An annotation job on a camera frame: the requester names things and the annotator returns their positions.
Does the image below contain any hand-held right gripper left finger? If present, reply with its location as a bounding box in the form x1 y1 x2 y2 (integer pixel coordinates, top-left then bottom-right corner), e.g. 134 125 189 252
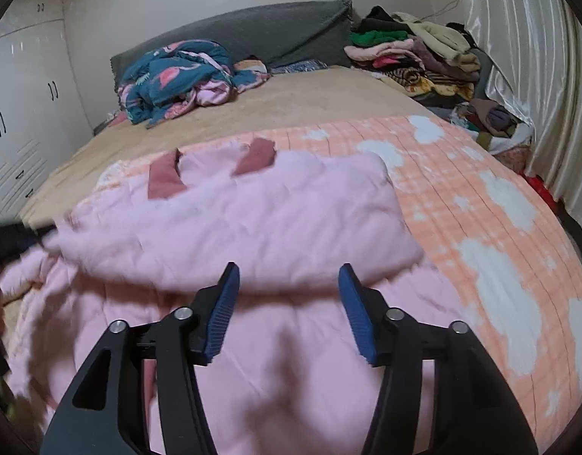
39 262 241 455

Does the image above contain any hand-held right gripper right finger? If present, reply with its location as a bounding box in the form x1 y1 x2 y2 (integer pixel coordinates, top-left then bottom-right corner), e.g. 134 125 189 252
337 264 540 455

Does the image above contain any pink quilted garment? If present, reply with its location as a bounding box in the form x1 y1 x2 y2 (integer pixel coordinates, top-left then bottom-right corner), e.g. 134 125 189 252
0 138 467 455

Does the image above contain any heap of dark clothes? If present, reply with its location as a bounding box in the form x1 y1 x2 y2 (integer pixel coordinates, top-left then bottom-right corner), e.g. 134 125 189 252
449 99 533 152

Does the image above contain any pile of folded clothes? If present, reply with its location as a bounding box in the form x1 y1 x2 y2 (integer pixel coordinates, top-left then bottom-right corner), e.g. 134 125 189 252
343 6 483 105

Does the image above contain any orange white checked blanket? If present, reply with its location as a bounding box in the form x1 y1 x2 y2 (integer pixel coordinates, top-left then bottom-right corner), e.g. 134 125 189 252
96 115 582 455

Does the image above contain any bed with beige sheet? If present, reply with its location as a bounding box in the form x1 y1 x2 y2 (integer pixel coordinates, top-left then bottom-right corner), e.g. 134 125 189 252
16 64 434 228

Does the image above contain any blue flamingo print quilt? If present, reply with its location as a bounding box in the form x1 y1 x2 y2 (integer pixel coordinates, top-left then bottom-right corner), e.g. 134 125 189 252
115 39 273 129

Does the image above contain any grey headboard cushion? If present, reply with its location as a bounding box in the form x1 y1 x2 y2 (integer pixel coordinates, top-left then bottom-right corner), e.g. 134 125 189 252
110 0 355 93

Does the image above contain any white wardrobe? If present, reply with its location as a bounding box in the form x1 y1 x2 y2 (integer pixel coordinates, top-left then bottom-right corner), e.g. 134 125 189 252
0 0 95 221

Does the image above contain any white satin curtain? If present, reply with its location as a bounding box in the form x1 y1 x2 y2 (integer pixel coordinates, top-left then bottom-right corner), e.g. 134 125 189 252
457 0 582 247

